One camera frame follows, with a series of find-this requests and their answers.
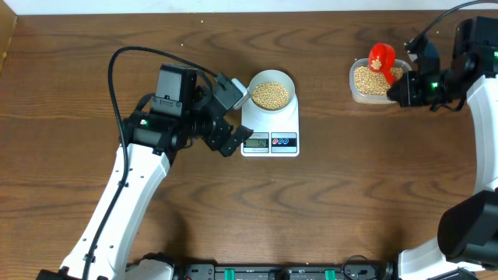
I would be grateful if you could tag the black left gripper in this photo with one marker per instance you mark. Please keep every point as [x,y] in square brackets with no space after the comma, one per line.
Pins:
[214,139]

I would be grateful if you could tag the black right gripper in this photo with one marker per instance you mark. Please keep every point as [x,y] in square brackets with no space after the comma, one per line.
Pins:
[410,97]

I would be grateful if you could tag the red measuring scoop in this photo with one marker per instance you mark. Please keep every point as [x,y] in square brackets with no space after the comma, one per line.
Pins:
[381,60]

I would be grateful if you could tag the pile of soybeans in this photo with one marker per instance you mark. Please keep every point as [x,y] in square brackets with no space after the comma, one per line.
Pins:
[365,83]

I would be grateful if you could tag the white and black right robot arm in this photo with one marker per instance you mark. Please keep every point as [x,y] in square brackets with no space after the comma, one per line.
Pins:
[466,240]

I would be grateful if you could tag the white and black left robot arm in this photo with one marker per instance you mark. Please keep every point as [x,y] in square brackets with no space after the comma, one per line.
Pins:
[162,124]

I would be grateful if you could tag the white digital kitchen scale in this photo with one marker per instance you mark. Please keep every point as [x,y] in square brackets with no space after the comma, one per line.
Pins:
[276,133]

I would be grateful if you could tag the white round bowl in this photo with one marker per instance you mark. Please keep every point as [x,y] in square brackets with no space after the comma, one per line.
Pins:
[272,92]

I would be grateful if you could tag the clear plastic container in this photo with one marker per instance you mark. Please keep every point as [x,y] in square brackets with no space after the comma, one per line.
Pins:
[372,100]

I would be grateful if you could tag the brown cardboard sheet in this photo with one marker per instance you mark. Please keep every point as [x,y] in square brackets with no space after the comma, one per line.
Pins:
[8,21]

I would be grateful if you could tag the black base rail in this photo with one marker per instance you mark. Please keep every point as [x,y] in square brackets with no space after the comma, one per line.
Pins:
[350,271]

